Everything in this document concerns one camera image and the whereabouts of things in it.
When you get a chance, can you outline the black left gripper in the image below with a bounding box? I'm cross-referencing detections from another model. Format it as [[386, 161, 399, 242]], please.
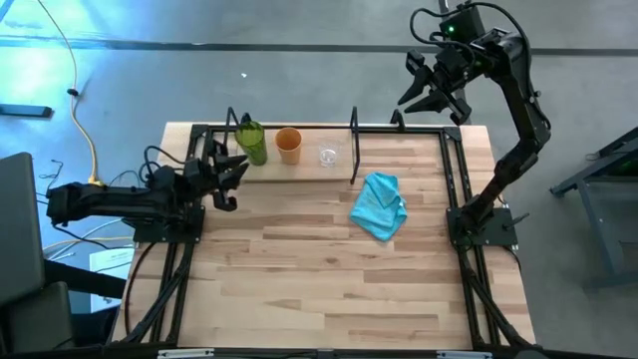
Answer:
[[184, 139, 251, 213]]

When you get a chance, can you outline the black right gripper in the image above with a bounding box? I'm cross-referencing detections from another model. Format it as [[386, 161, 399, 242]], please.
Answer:
[[397, 44, 476, 126]]

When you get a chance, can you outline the tall green faceted cup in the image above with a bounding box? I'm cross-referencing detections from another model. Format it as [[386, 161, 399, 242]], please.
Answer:
[[234, 120, 269, 167]]

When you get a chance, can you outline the orange plastic cup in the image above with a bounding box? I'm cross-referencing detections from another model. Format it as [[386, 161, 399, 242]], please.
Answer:
[[274, 127, 303, 167]]

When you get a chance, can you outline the clear glass cup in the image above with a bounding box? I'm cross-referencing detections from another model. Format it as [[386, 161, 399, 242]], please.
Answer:
[[318, 140, 342, 169]]

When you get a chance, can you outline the wooden shelf board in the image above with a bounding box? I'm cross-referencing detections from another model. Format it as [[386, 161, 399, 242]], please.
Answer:
[[233, 128, 356, 183]]

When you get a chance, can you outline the blue microfibre cloth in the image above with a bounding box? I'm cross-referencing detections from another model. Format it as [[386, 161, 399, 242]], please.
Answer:
[[348, 172, 409, 243]]

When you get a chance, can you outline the white paper sheet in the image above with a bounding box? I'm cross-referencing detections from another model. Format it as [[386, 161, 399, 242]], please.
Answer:
[[89, 247, 136, 313]]

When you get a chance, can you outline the black floor bar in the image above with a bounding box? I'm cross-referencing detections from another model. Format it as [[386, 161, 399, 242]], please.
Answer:
[[0, 103, 54, 119]]

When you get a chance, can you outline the dark grey office chair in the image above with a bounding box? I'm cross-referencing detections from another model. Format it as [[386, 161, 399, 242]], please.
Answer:
[[0, 152, 76, 353]]

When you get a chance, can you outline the black shelf end frame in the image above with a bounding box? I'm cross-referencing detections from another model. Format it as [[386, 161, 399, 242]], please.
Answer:
[[348, 106, 361, 185], [222, 106, 253, 151]]

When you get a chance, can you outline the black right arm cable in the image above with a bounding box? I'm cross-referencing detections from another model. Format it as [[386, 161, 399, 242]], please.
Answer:
[[409, 1, 530, 61]]

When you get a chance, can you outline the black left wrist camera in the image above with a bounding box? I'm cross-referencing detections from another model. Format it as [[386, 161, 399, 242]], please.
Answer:
[[149, 164, 176, 189]]

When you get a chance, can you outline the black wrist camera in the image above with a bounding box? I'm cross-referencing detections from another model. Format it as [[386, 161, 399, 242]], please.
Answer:
[[149, 164, 176, 189], [451, 7, 485, 44]]

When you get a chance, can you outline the black metal table frame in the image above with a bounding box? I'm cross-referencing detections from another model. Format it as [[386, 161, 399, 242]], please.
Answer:
[[107, 108, 537, 359]]

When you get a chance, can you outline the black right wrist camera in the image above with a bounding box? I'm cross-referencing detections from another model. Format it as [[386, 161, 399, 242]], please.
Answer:
[[451, 7, 485, 44]]

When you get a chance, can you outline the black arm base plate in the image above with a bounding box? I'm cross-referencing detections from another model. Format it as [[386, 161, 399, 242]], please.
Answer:
[[447, 206, 519, 248], [133, 206, 206, 244]]

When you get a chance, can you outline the yellow cable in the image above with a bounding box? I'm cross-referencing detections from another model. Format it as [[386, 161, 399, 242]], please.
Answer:
[[37, 0, 106, 188]]

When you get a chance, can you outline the silver table edge bracket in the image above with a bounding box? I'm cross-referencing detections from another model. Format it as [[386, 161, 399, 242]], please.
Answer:
[[158, 348, 215, 359], [437, 350, 492, 359]]

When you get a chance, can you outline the grey metal cart frame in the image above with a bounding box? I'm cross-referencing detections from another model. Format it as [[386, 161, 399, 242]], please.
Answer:
[[549, 127, 638, 290]]

